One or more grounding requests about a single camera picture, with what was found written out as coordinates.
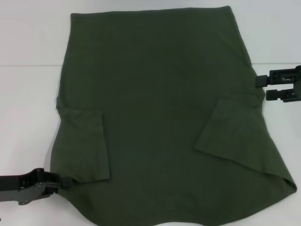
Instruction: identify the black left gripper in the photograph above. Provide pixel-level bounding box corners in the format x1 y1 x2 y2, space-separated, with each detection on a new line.
0 168 71 206

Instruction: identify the dark green t-shirt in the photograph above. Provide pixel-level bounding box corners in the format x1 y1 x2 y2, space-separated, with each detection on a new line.
48 6 297 226

